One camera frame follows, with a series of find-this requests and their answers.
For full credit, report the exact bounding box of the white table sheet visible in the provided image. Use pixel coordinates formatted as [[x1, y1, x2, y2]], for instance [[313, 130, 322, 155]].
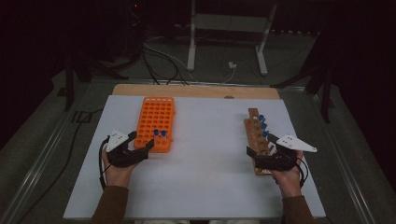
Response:
[[63, 94, 327, 220]]

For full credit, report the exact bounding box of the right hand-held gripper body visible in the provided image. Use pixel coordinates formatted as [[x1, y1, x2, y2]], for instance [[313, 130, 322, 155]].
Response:
[[254, 133, 318, 173]]

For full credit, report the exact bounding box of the black floor cable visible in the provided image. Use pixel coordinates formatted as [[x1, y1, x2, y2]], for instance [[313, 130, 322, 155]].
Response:
[[15, 107, 105, 224]]

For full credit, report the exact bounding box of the black tripod stand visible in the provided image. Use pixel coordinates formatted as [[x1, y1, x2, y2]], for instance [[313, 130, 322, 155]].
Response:
[[270, 31, 335, 124], [64, 54, 129, 112]]

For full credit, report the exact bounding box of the aluminium floor rail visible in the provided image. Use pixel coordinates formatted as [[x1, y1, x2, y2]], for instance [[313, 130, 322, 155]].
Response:
[[0, 83, 97, 224], [306, 90, 375, 224]]

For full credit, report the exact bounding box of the person's left hand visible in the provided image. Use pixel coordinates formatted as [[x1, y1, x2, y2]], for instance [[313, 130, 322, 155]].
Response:
[[102, 152, 141, 189]]

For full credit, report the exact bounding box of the bundle of black cables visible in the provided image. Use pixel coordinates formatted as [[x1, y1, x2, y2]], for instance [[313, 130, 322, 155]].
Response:
[[140, 41, 190, 87]]

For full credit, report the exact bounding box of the grey metal stand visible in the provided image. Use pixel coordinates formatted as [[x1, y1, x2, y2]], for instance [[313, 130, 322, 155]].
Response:
[[186, 0, 278, 77]]

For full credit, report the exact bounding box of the left hand-held gripper black cable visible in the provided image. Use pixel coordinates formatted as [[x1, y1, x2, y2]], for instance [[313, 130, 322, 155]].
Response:
[[98, 136, 111, 190]]

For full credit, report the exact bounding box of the wooden tube rack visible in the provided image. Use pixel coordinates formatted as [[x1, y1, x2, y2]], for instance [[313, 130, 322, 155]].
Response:
[[243, 107, 278, 176]]

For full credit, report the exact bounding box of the right hand-held gripper black cable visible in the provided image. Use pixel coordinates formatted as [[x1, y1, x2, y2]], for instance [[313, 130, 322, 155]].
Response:
[[292, 157, 310, 189]]

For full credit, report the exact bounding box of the orange plastic tube rack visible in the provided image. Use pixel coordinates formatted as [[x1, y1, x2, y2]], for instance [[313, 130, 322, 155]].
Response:
[[133, 96, 177, 154]]

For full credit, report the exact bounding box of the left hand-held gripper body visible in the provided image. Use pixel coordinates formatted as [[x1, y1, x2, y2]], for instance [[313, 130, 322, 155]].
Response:
[[105, 129, 149, 169]]

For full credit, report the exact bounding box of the hand-held gripper black cable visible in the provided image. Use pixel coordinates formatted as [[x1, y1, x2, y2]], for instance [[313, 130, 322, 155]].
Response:
[[292, 157, 310, 189], [98, 136, 111, 190]]

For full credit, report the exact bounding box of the white plug cable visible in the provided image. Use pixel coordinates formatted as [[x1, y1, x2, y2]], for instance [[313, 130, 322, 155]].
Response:
[[186, 66, 236, 85]]

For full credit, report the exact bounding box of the person's right hand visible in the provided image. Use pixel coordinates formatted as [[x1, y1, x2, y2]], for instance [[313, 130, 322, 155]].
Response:
[[270, 150, 304, 199]]

